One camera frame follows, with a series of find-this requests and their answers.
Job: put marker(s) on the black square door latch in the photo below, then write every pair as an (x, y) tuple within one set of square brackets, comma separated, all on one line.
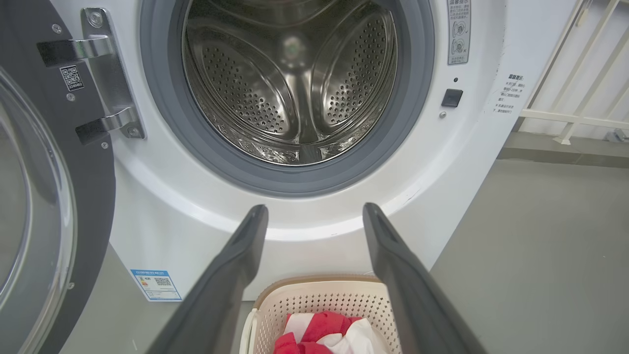
[(451, 98)]

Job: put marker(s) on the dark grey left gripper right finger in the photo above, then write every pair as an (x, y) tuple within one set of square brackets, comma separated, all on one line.
[(417, 309)]

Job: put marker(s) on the stainless steel washing machine drum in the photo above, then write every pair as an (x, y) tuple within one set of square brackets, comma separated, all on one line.
[(245, 88)]

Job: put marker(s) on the red and white garment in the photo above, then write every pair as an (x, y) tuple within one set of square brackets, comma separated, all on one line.
[(324, 324)]

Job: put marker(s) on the black round glass washer door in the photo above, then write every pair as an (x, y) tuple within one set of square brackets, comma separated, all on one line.
[(93, 196)]

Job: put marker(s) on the white QR code sticker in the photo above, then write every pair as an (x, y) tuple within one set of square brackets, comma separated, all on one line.
[(72, 78)]

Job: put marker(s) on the silver metal door hinge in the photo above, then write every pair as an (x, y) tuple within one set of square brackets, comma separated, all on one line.
[(110, 73)]

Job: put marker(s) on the cream basket with brown rim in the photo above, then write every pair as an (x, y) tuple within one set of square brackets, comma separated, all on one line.
[(314, 300)]

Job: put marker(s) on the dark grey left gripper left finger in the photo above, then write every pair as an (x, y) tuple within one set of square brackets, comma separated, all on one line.
[(221, 305)]

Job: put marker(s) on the blue energy label sticker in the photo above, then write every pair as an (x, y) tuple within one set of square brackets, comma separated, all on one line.
[(156, 285)]

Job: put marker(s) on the grey warning label strip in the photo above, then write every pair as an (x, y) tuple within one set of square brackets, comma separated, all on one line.
[(458, 29)]

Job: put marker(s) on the white front-load washing machine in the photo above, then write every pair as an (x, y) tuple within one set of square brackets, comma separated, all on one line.
[(196, 221)]

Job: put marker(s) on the white slatted railing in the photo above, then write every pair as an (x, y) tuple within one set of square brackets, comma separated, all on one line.
[(575, 118)]

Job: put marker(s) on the small printed text sticker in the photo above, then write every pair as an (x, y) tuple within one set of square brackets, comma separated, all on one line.
[(509, 93)]

